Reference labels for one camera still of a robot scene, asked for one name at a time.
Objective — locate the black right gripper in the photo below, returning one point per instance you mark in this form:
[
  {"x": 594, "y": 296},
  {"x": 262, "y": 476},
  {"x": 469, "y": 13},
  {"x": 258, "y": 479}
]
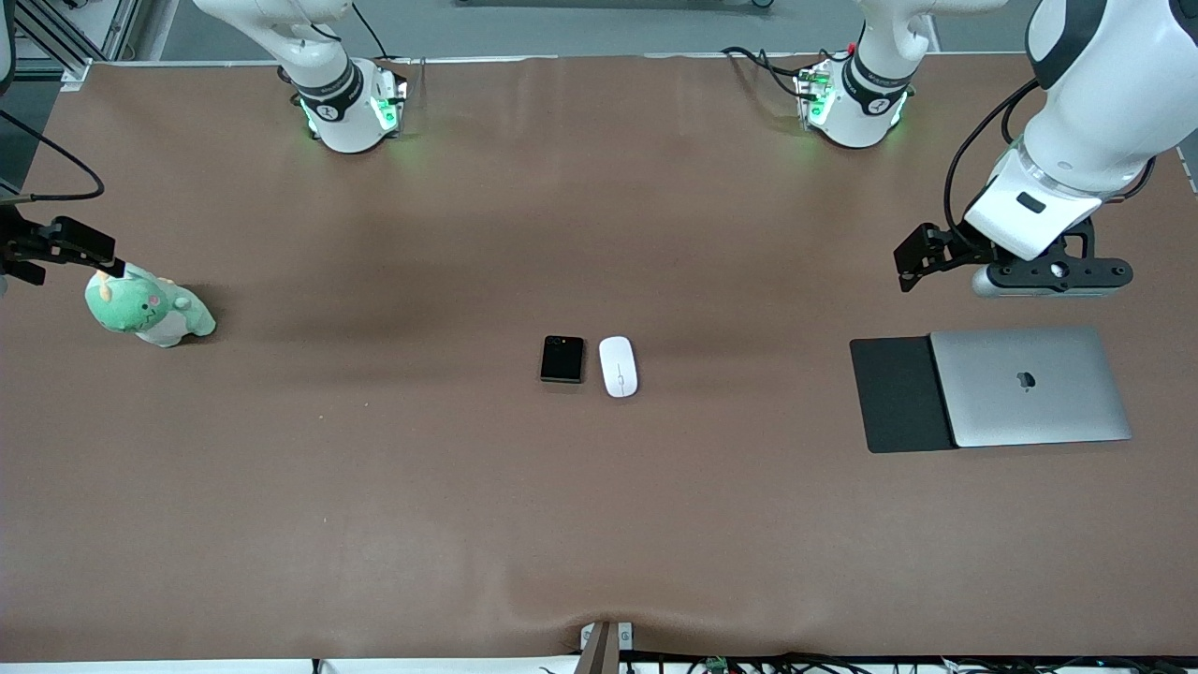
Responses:
[{"x": 21, "y": 245}]

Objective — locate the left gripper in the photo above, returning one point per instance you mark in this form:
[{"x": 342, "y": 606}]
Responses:
[{"x": 947, "y": 245}]

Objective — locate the white computer mouse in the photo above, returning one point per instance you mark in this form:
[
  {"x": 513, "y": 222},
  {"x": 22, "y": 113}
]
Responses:
[{"x": 619, "y": 367}]

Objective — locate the black phone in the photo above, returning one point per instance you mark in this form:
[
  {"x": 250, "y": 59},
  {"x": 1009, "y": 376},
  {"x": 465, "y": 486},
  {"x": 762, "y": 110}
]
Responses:
[{"x": 562, "y": 359}]

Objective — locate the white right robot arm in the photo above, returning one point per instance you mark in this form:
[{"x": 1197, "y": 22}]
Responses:
[{"x": 337, "y": 112}]

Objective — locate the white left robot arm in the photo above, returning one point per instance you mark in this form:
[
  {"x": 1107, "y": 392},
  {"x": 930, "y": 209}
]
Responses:
[{"x": 1104, "y": 84}]

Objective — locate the black mouse pad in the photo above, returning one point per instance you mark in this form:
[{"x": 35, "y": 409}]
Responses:
[{"x": 898, "y": 398}]

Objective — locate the green plush dinosaur toy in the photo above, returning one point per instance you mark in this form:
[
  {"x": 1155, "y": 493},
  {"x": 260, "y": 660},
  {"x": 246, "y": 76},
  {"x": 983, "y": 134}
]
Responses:
[{"x": 150, "y": 314}]

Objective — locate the silver laptop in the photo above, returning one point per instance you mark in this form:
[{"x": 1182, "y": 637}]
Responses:
[{"x": 1029, "y": 386}]

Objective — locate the brown table cover mat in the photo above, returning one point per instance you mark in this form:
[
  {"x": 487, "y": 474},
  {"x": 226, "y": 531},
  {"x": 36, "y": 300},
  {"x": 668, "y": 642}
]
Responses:
[{"x": 599, "y": 524}]

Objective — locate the grey aluminium frame post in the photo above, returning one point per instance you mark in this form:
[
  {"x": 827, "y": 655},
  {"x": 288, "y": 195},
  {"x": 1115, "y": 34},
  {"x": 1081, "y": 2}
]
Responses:
[{"x": 80, "y": 70}]

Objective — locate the camera post clamp bracket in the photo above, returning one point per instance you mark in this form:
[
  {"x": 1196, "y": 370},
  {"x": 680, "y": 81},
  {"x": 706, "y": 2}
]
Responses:
[{"x": 601, "y": 651}]

